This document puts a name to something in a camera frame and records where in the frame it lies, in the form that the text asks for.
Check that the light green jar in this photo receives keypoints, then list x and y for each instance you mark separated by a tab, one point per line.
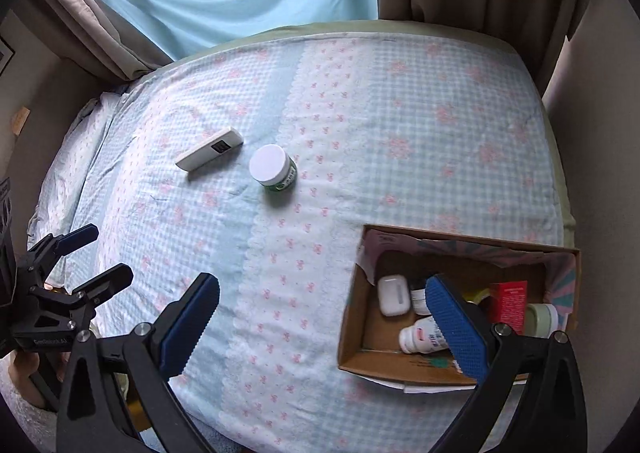
542	320

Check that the yellow tape roll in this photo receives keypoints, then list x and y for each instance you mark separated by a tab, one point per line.
477	295

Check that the white pill bottle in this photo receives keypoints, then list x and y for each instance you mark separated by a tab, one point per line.
419	300
417	335

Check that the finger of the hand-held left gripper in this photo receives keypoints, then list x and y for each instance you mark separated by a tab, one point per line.
80	235
107	278

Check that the white lid green jar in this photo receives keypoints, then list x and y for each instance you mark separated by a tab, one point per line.
270	164

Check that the wooden shelf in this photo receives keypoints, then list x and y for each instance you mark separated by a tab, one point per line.
20	119

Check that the white earbuds case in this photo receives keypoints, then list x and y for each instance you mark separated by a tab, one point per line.
394	294

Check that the white remote control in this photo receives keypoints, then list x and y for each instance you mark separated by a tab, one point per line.
205	153

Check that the person's left hand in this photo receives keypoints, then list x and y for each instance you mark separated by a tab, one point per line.
25	378

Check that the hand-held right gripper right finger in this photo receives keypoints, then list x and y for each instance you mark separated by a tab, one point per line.
457	328

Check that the cardboard box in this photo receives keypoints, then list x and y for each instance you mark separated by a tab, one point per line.
361	298

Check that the small red box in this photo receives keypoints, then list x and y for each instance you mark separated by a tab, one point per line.
510	305

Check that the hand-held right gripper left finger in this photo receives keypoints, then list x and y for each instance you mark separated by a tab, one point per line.
186	328

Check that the framed wall picture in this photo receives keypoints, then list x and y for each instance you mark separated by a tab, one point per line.
5	55

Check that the checked floral bed sheet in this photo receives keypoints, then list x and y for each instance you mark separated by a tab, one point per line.
350	133

